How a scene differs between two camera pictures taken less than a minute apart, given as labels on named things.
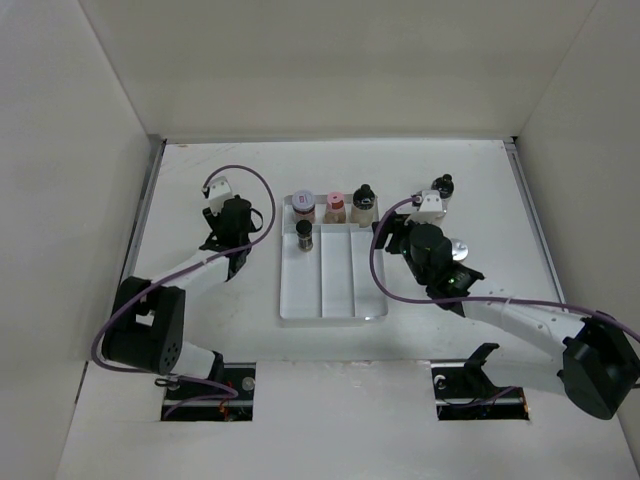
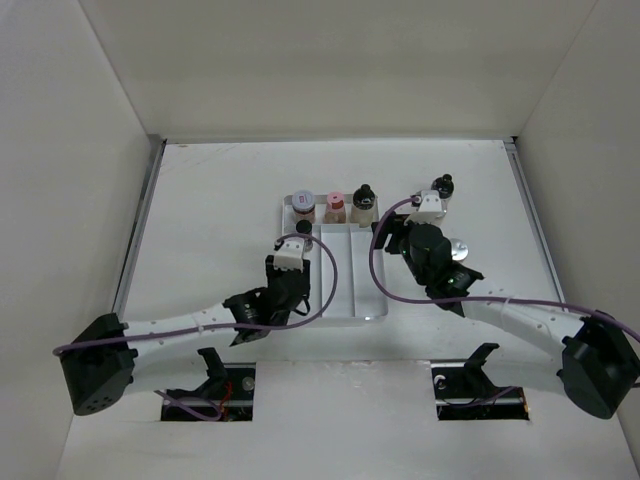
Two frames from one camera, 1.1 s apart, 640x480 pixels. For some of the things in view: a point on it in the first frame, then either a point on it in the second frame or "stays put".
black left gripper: [215, 220] to [272, 272]
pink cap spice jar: [335, 212] stays put
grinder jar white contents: [363, 200] stays put
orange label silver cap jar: [303, 203] stays put
